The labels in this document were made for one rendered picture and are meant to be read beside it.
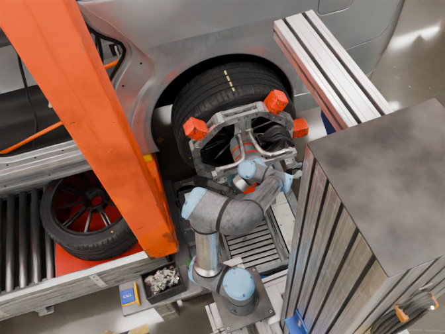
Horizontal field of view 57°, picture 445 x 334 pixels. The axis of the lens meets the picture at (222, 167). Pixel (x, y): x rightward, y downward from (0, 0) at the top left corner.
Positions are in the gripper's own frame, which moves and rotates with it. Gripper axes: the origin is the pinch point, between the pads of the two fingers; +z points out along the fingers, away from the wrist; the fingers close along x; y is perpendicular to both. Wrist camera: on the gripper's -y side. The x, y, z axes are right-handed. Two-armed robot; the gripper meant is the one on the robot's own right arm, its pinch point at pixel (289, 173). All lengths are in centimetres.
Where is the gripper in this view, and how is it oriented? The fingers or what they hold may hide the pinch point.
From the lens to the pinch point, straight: 207.7
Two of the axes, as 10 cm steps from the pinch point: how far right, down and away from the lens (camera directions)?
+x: 2.8, 7.9, -5.5
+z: -9.6, 2.7, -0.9
